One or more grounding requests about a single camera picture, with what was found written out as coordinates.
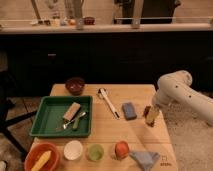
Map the green plastic cup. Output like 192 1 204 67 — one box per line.
87 144 104 162

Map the tan wooden block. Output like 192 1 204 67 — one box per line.
63 102 81 121

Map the silver fork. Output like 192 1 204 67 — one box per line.
56 112 87 131

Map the dark red bowl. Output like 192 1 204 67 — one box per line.
65 77 85 96

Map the red bowl on counter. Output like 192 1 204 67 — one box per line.
84 17 95 25

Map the yellow corn cob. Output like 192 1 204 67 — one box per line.
31 151 51 171

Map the white small bowl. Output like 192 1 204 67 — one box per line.
63 140 83 161

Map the dark red grape bunch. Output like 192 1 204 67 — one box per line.
143 106 155 127

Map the green handled utensil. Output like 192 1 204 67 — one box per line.
72 115 82 130

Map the blue grey cloth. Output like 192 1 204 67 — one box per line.
129 151 160 171

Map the orange plastic bowl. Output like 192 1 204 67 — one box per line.
24 142 60 171

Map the orange fruit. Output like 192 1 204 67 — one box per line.
115 141 129 159

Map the blue sponge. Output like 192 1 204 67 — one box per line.
122 102 137 120

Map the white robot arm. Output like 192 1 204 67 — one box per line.
152 70 213 126

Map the green plastic tray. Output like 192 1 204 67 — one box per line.
30 96 93 138

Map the black office chair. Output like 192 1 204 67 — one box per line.
0 70 38 158

